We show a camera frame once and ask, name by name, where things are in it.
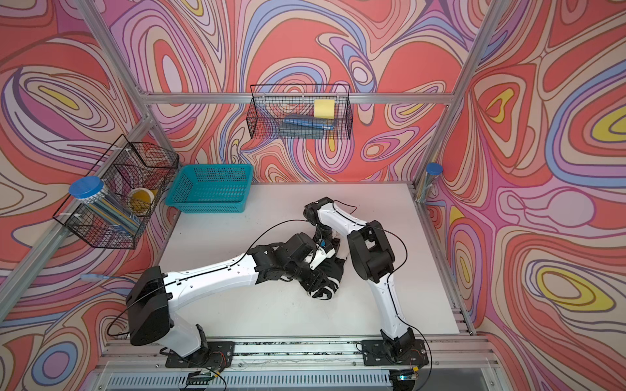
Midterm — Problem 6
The black white checkered pillowcase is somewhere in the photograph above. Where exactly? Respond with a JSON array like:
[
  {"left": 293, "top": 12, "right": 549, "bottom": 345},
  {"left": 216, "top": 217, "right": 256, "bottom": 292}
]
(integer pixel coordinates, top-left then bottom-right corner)
[{"left": 302, "top": 237, "right": 346, "bottom": 301}]

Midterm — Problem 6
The teal plastic basket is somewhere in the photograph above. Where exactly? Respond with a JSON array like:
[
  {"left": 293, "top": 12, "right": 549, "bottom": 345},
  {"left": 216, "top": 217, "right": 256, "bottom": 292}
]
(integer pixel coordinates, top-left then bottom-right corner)
[{"left": 166, "top": 164, "right": 253, "bottom": 213}]

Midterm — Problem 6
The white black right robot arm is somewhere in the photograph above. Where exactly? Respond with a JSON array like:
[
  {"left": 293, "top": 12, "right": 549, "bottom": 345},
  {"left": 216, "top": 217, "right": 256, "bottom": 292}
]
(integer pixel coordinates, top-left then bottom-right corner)
[{"left": 303, "top": 197, "right": 416, "bottom": 363}]

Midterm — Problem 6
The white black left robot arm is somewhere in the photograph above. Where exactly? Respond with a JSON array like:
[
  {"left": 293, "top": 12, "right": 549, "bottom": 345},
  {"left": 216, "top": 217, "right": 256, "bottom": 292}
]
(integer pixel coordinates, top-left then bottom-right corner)
[{"left": 127, "top": 233, "right": 336, "bottom": 358}]

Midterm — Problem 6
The yellow tape roll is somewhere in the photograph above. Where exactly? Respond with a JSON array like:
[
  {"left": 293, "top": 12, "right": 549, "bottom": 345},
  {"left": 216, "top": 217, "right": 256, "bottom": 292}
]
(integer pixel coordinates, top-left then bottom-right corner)
[{"left": 128, "top": 187, "right": 155, "bottom": 216}]

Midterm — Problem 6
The blue marker pen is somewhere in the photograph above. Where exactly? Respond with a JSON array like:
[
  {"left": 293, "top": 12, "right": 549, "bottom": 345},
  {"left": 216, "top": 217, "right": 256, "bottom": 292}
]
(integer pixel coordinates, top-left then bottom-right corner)
[{"left": 283, "top": 117, "right": 335, "bottom": 131}]

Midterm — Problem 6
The yellow sticky note pad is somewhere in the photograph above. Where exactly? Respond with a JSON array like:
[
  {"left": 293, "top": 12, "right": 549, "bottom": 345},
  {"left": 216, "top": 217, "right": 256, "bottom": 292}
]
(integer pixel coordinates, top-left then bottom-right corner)
[{"left": 314, "top": 99, "right": 336, "bottom": 120}]

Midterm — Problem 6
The clear tube of pencils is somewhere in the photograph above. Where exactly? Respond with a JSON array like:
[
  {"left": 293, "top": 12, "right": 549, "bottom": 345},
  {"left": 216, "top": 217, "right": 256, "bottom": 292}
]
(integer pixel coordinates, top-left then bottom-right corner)
[{"left": 417, "top": 162, "right": 443, "bottom": 204}]

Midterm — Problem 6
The blue lidded jar of straws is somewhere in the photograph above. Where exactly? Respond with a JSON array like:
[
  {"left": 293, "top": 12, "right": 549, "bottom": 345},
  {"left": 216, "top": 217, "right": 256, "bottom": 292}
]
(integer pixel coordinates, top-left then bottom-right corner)
[{"left": 68, "top": 176, "right": 140, "bottom": 236}]

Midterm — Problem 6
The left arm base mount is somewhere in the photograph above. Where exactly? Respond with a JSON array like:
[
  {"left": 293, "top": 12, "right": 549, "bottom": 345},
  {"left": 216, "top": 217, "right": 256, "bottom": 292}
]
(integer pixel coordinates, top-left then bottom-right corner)
[{"left": 166, "top": 324, "right": 236, "bottom": 371}]

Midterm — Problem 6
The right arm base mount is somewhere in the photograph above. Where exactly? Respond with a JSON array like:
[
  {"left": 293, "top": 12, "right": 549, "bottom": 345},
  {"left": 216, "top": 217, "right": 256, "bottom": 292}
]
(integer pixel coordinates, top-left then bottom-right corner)
[{"left": 357, "top": 328, "right": 430, "bottom": 368}]

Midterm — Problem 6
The black wire basket back wall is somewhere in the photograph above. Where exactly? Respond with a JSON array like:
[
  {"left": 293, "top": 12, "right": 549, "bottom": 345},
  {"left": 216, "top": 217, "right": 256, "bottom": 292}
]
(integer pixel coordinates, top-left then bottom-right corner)
[{"left": 246, "top": 82, "right": 353, "bottom": 140}]

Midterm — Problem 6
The black wire basket wall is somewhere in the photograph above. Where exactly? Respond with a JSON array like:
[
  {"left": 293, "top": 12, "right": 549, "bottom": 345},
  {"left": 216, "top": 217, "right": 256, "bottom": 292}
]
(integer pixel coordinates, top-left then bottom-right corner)
[
  {"left": 53, "top": 135, "right": 179, "bottom": 249},
  {"left": 246, "top": 82, "right": 353, "bottom": 140}
]

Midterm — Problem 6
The black wire basket left wall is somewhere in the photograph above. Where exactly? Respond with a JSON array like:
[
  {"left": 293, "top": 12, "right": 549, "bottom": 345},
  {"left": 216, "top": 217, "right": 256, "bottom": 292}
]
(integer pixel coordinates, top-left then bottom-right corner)
[{"left": 53, "top": 135, "right": 179, "bottom": 249}]

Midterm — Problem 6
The aluminium front rail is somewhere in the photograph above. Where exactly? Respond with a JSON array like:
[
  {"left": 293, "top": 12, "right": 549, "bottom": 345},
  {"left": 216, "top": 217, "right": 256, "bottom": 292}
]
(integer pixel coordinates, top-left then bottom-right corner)
[{"left": 85, "top": 334, "right": 512, "bottom": 390}]

